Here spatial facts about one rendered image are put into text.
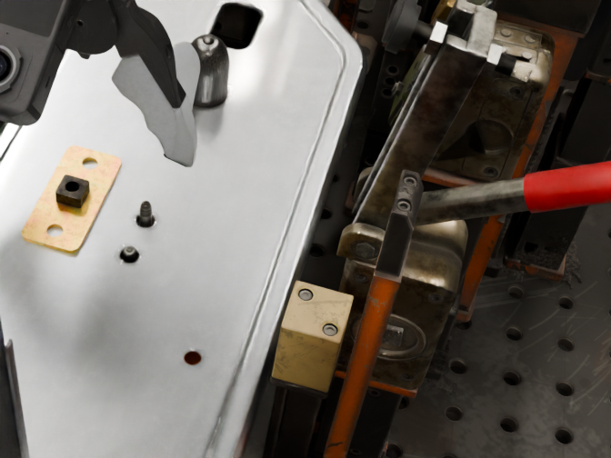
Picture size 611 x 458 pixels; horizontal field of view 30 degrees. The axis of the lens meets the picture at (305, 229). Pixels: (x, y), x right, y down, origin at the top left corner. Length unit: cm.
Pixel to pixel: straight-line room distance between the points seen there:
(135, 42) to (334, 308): 18
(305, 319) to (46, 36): 20
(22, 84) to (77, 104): 24
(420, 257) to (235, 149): 17
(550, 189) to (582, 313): 52
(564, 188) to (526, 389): 47
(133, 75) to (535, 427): 56
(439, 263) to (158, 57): 20
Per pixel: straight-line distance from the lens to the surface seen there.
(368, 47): 131
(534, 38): 79
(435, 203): 64
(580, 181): 61
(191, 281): 70
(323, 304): 61
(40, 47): 56
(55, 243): 71
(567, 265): 116
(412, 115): 58
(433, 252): 67
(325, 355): 61
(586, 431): 106
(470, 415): 103
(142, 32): 61
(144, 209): 71
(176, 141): 66
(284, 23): 87
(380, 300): 53
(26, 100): 55
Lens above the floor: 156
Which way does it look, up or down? 50 degrees down
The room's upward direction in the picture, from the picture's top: 11 degrees clockwise
